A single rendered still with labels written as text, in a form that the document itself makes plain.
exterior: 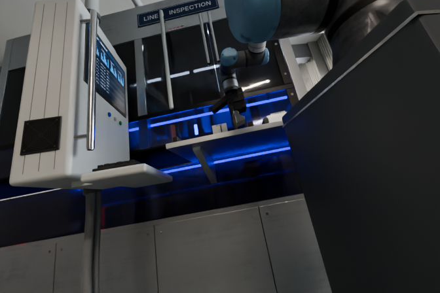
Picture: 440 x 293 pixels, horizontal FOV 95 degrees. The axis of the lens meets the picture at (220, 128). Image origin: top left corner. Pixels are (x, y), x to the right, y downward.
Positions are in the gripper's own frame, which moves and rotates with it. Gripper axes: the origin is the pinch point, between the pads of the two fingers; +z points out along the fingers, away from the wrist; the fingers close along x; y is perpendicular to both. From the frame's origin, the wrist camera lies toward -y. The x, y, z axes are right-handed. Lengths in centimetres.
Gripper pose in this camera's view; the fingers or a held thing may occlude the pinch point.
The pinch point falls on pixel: (235, 129)
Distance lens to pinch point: 94.2
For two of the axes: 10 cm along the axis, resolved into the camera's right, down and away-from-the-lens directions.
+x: 1.2, 2.9, 9.5
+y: 9.8, -2.0, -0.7
